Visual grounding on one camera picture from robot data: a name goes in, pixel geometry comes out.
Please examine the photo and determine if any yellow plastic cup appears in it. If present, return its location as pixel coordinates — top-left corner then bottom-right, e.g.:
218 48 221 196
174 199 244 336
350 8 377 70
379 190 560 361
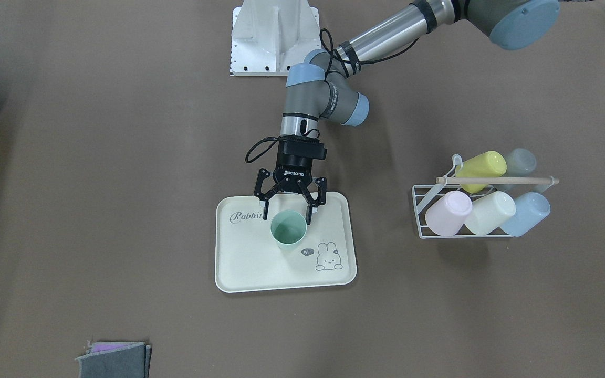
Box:
455 151 507 178

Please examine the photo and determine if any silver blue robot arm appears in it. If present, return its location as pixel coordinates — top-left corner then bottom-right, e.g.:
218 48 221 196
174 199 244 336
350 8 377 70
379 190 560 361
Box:
254 1 561 224

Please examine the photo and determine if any pink plastic cup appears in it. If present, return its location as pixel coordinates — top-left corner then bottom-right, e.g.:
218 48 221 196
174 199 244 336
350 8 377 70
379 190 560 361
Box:
425 191 473 236

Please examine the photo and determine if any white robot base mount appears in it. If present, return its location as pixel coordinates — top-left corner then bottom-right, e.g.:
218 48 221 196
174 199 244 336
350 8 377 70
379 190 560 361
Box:
229 1 321 77

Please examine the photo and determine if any white wire cup rack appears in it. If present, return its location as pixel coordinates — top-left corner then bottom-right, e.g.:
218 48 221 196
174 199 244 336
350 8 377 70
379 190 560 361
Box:
411 151 560 239

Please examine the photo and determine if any light blue plastic cup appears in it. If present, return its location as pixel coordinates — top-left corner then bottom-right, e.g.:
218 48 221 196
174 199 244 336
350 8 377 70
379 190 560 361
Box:
499 192 551 237

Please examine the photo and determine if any grey plastic cup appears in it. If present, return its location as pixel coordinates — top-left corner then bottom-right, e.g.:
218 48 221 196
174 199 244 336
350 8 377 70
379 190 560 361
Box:
502 148 537 177

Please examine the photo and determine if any cream plastic cup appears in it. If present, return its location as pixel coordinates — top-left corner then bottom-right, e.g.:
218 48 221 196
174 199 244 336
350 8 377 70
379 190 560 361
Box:
464 191 516 235

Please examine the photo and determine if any grey purple folded cloth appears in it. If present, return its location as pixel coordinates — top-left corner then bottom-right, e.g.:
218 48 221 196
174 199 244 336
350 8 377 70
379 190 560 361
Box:
75 341 152 377

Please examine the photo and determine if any green plastic cup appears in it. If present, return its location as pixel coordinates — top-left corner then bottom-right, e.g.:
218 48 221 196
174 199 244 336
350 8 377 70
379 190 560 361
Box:
270 210 308 251

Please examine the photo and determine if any cream rabbit tray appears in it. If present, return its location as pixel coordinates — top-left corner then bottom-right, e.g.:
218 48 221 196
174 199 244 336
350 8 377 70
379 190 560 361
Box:
215 192 358 293

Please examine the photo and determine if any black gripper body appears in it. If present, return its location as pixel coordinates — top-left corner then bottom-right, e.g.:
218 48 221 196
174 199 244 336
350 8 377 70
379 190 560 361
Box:
260 136 327 196

